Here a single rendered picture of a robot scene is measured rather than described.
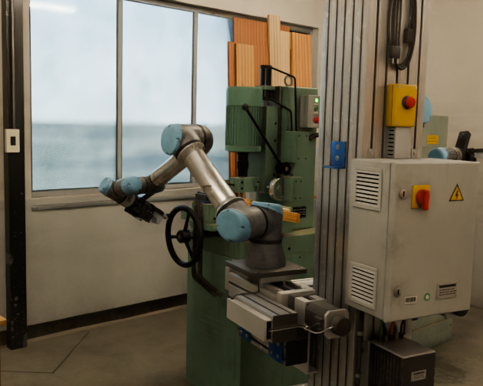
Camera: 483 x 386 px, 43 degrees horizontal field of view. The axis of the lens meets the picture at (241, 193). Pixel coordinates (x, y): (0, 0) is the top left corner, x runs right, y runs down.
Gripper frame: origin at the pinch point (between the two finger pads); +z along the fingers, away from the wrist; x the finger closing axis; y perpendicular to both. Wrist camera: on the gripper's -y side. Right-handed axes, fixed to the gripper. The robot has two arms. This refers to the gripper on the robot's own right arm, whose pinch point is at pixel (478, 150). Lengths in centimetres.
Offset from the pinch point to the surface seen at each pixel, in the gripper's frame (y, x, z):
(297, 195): 15, -72, -41
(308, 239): 37, -73, -34
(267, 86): -39, -81, -48
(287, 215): 23, -60, -61
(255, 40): -99, -201, 61
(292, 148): -8, -72, -42
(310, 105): -29, -68, -31
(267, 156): -5, -83, -49
